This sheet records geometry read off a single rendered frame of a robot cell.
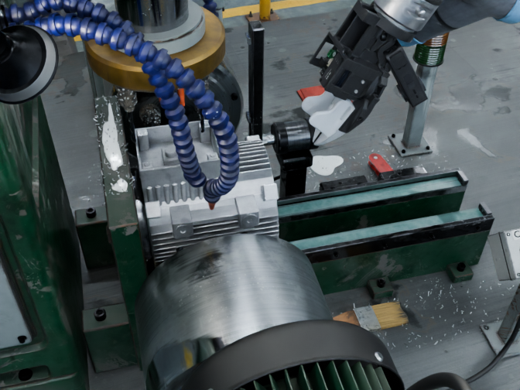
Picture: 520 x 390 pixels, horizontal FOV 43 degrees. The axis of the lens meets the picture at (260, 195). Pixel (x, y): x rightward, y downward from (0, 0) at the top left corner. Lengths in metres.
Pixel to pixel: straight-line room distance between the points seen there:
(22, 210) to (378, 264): 0.65
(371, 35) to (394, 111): 0.81
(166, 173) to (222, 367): 0.51
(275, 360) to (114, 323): 0.61
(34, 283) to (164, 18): 0.37
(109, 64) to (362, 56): 0.32
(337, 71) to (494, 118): 0.90
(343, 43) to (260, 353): 0.51
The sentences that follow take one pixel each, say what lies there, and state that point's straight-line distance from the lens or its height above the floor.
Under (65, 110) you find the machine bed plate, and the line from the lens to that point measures 1.69.
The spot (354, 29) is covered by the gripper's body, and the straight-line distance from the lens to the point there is 0.87.
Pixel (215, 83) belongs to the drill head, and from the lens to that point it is 1.19.
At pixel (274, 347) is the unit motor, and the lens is 0.47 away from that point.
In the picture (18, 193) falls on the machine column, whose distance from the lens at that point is 0.79.
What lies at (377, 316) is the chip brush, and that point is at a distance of 1.20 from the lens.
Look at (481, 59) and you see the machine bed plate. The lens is 1.93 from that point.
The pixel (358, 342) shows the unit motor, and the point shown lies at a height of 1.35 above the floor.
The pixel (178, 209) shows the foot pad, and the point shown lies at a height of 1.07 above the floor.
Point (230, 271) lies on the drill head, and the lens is 0.78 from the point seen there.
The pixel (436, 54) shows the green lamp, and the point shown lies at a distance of 1.40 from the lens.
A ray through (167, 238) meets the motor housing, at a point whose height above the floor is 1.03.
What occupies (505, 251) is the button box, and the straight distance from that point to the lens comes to 1.00.
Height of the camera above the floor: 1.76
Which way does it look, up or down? 43 degrees down
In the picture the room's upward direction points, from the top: 1 degrees clockwise
